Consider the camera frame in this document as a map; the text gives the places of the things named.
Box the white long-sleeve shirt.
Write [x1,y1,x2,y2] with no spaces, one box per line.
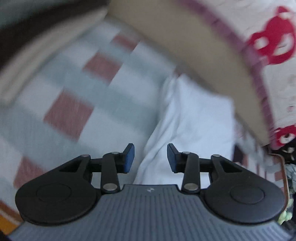
[134,74,235,186]

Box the pile of dark clothes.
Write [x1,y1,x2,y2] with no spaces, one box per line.
[278,142,295,195]

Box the checkered floor rug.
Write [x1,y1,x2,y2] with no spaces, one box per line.
[0,17,292,232]

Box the light green garment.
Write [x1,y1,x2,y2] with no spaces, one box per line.
[277,198,293,225]

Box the cream folded garment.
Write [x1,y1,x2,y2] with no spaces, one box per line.
[1,7,107,105]

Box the dark brown folded garment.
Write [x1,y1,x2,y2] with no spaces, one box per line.
[1,1,109,68]

